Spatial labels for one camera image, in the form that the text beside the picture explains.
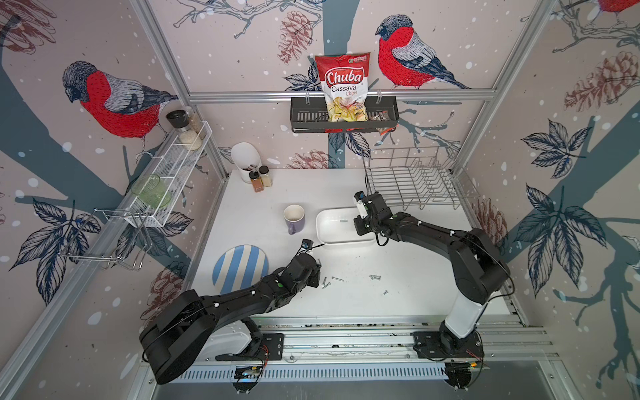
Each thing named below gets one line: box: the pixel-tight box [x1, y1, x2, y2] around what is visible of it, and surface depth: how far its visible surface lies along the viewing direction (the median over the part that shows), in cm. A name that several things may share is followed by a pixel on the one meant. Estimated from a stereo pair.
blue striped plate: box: [211, 244, 270, 295], surface depth 93 cm
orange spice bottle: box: [248, 170, 265, 193], surface depth 113 cm
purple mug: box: [283, 204, 305, 236], surface depth 97 cm
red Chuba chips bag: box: [315, 51, 371, 123], surface depth 83 cm
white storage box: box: [315, 207, 376, 244], surface depth 100 cm
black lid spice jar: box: [165, 109, 203, 151], surface depth 83 cm
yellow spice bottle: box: [259, 165, 273, 188], surface depth 113 cm
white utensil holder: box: [230, 141, 262, 185], surface depth 114 cm
